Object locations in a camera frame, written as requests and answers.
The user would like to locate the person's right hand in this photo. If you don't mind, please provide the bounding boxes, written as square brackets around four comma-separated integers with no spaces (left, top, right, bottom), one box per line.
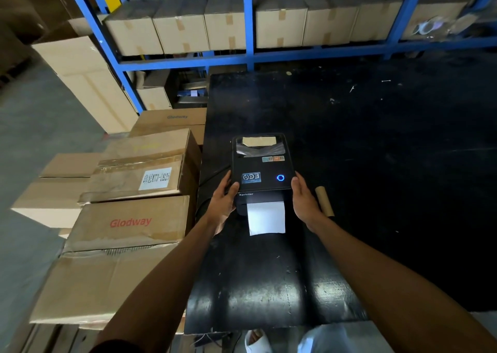
[290,171,326,234]

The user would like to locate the person's left hand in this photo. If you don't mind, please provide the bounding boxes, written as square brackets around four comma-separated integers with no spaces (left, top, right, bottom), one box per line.
[203,170,241,236]

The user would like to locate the brown cardboard core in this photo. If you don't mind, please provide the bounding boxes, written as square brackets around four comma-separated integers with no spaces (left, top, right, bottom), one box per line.
[315,186,335,218]

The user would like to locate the white label paper roll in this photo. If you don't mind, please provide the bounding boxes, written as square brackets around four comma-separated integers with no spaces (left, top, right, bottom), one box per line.
[246,200,286,237]

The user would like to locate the black label printer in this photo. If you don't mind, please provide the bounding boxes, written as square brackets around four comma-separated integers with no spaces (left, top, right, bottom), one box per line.
[231,132,297,219]

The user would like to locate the person's right forearm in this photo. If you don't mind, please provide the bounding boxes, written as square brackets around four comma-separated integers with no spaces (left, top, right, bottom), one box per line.
[310,216,497,353]

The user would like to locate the person's left forearm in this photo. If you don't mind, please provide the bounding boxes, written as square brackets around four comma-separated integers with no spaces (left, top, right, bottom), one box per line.
[93,216,222,353]

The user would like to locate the white label cardboard box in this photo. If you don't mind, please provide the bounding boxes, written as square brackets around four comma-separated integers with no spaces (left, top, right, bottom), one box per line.
[77,128,202,205]

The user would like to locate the person's blue jeans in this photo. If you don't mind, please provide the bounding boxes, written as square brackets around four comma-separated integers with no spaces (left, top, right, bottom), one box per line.
[297,323,354,353]

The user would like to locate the person's left white sandal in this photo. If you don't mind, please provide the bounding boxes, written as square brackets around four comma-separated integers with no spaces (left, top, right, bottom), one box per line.
[244,328,273,353]

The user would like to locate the person's black shirt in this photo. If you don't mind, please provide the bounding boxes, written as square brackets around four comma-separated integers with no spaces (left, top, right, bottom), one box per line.
[89,339,144,353]

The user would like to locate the clear tape roll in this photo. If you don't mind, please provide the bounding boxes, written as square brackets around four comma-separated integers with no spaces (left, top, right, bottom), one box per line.
[412,17,443,37]

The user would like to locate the blue print cardboard box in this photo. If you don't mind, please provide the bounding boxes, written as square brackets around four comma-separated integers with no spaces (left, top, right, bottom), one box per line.
[129,107,208,146]

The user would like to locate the small open cardboard box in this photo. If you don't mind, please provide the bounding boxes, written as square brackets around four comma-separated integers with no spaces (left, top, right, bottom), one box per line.
[136,71,173,112]

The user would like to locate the red lettered cardboard box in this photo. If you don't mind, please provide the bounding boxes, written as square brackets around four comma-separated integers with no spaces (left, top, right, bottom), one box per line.
[29,195,195,326]

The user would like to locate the plain low cardboard box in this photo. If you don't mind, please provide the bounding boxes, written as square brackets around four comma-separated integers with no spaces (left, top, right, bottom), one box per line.
[10,153,104,229]

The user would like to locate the blue metal shelving rack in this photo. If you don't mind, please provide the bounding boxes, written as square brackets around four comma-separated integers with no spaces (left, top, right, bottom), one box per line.
[62,0,497,115]

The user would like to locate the tall leaning cardboard box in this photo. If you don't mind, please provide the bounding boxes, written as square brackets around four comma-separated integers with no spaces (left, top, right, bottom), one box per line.
[32,16,139,134]

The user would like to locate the row of taped cardboard boxes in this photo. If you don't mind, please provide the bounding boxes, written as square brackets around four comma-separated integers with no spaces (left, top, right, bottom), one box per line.
[103,0,469,57]

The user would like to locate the stack of dark brown cartons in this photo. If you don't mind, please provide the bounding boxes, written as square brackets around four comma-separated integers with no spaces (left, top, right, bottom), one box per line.
[0,0,84,82]

